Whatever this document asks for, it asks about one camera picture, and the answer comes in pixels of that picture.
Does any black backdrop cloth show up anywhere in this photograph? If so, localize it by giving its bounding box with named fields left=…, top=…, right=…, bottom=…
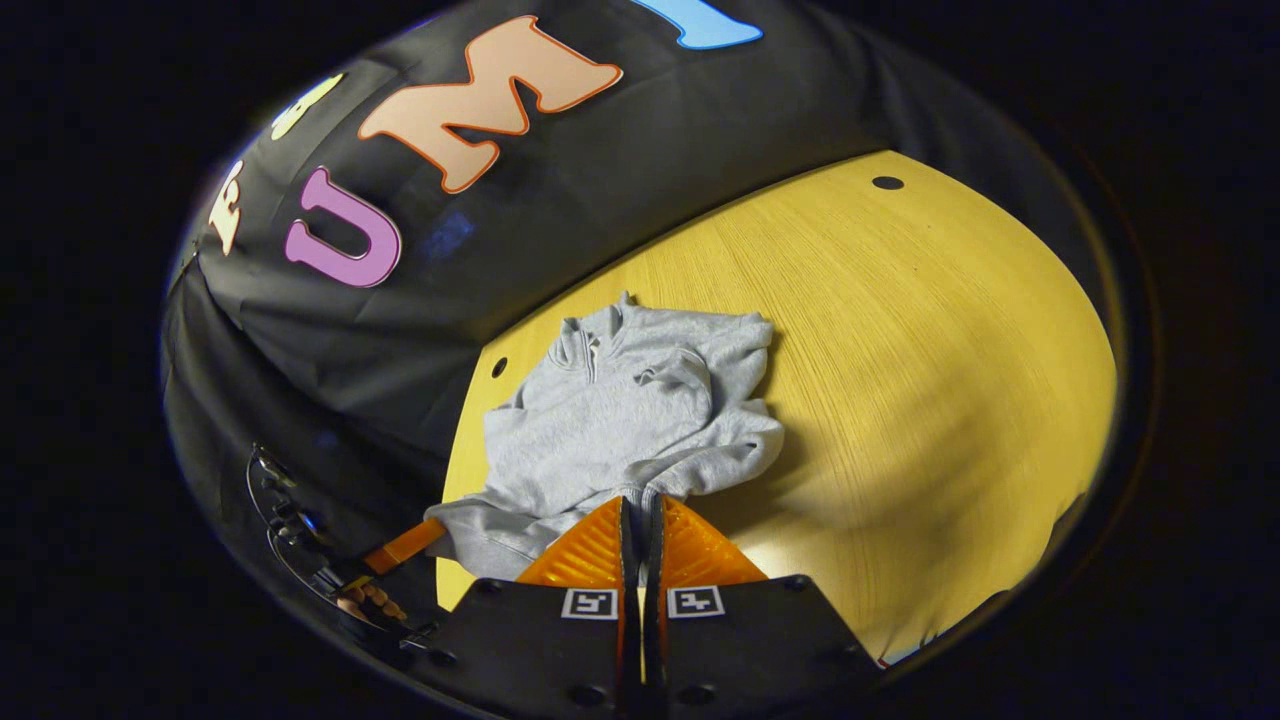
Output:
left=160, top=0, right=1101, bottom=641

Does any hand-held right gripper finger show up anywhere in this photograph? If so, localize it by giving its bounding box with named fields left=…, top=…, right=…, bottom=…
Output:
left=415, top=495, right=641, bottom=720
left=640, top=493, right=886, bottom=720

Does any grey sweatshirt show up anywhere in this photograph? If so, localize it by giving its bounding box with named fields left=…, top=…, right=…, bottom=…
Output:
left=422, top=292, right=786, bottom=583

